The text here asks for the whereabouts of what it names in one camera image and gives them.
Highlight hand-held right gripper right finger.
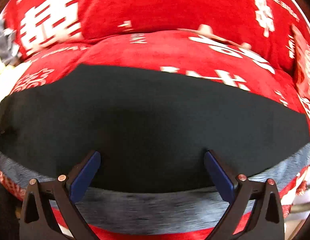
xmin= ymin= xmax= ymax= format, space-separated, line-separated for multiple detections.
xmin=204 ymin=150 xmax=285 ymax=240

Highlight cream quilted cloth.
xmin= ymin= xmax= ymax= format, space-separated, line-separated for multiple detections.
xmin=0 ymin=55 xmax=31 ymax=128

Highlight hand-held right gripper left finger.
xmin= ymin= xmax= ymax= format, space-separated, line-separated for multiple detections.
xmin=19 ymin=151 xmax=102 ymax=240

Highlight red printed folded quilt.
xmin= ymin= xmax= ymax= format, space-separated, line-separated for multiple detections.
xmin=3 ymin=0 xmax=310 ymax=73

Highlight grey fleece blanket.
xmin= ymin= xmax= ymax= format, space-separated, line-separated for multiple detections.
xmin=0 ymin=141 xmax=310 ymax=234

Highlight grey fuzzy cloth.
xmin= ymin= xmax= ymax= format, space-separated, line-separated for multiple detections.
xmin=0 ymin=19 xmax=21 ymax=64

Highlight red printed blanket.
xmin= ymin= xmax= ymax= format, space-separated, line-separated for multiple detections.
xmin=0 ymin=30 xmax=310 ymax=240

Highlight red printed packet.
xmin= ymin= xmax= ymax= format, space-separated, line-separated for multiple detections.
xmin=291 ymin=24 xmax=310 ymax=98

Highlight black pants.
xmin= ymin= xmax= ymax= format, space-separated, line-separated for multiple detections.
xmin=0 ymin=64 xmax=310 ymax=194

